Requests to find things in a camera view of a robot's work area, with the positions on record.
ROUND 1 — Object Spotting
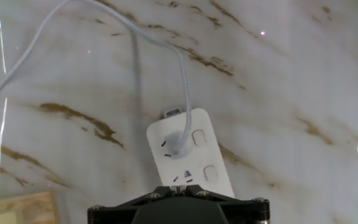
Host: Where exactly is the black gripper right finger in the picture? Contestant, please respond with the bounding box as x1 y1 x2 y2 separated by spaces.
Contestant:
185 184 270 224

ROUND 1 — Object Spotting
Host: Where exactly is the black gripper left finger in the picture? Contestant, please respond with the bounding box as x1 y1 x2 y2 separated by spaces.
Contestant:
87 185 173 224

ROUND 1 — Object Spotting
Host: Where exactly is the white power strip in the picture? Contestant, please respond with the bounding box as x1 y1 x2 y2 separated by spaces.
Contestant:
146 108 236 198

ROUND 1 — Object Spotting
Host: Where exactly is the white lamp power cord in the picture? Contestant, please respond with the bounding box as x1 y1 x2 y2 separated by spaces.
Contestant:
0 0 194 158

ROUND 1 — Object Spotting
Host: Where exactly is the wooden test tube rack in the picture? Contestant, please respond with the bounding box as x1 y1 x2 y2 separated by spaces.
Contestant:
0 190 58 224

